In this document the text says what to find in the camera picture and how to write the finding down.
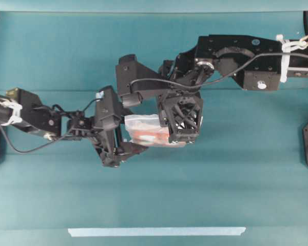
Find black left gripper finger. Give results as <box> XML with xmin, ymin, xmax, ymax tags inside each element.
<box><xmin>118</xmin><ymin>141</ymin><xmax>148</xmax><ymax>161</ymax></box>

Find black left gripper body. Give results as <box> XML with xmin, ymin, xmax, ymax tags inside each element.
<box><xmin>92</xmin><ymin>112</ymin><xmax>122</xmax><ymax>168</ymax></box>

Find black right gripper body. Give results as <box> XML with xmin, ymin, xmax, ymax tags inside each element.
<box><xmin>157</xmin><ymin>91</ymin><xmax>203</xmax><ymax>143</ymax></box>

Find clear zip bag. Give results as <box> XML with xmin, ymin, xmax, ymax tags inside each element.
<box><xmin>124</xmin><ymin>114</ymin><xmax>186</xmax><ymax>148</ymax></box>

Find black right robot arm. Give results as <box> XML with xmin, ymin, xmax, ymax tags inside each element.
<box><xmin>157</xmin><ymin>35</ymin><xmax>308</xmax><ymax>143</ymax></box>

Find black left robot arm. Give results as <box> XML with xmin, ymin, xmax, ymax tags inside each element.
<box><xmin>0</xmin><ymin>86</ymin><xmax>148</xmax><ymax>168</ymax></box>

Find light blue tape strip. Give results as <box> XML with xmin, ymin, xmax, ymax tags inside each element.
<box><xmin>67</xmin><ymin>227</ymin><xmax>246</xmax><ymax>237</ymax></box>

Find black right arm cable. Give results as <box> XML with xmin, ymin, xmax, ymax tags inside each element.
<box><xmin>130</xmin><ymin>52</ymin><xmax>308</xmax><ymax>94</ymax></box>

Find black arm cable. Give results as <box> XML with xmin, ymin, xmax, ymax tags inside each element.
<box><xmin>130</xmin><ymin>52</ymin><xmax>308</xmax><ymax>94</ymax></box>
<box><xmin>0</xmin><ymin>98</ymin><xmax>103</xmax><ymax>154</ymax></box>

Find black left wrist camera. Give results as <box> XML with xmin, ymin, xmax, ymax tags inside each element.
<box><xmin>92</xmin><ymin>86</ymin><xmax>122</xmax><ymax>131</ymax></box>

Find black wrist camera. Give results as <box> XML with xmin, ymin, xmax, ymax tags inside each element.
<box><xmin>115</xmin><ymin>54</ymin><xmax>176</xmax><ymax>108</ymax></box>
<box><xmin>92</xmin><ymin>86</ymin><xmax>122</xmax><ymax>131</ymax></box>

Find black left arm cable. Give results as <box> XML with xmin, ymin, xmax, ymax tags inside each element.
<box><xmin>0</xmin><ymin>98</ymin><xmax>103</xmax><ymax>154</ymax></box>

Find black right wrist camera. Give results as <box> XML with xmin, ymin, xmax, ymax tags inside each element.
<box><xmin>115</xmin><ymin>54</ymin><xmax>176</xmax><ymax>108</ymax></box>

